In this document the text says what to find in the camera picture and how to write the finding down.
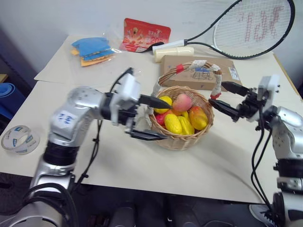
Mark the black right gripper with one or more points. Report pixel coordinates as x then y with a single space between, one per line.
249 104

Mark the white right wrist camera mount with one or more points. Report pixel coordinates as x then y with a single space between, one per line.
268 91

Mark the yellow lemon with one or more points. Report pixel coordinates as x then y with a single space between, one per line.
164 100

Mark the black and white tennis racket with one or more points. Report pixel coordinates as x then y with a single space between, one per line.
175 43

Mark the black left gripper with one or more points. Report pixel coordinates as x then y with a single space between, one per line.
129 118

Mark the dark rounded shape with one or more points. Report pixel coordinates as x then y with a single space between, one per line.
122 217

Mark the brown cardboard parcel box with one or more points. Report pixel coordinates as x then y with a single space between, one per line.
227 71

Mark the white sneaker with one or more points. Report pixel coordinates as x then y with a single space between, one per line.
260 212

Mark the dark maroon cushion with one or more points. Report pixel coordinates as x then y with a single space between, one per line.
11 194

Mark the small orange fruit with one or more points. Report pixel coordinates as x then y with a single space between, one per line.
176 112

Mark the clear tape roll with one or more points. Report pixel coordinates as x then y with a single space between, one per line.
14 139

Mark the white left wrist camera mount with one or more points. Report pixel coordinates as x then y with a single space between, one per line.
129 88

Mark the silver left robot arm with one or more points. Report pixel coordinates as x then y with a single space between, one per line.
71 108

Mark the yellow oval fruit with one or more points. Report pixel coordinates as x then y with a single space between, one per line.
172 124
187 126

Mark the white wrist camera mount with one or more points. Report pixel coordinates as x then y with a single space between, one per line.
268 91
129 88

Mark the red and yellow mango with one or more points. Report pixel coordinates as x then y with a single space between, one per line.
198 118

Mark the red printed packet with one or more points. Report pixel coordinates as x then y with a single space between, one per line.
142 33

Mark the pink peach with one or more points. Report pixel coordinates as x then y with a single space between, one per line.
182 101

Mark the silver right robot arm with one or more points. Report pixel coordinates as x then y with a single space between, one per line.
287 127

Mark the bag of blue orange foam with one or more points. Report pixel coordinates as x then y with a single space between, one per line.
92 47

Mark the blue rolled mat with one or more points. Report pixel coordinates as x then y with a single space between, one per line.
6 99

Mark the red fruit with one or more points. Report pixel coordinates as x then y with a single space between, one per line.
161 119

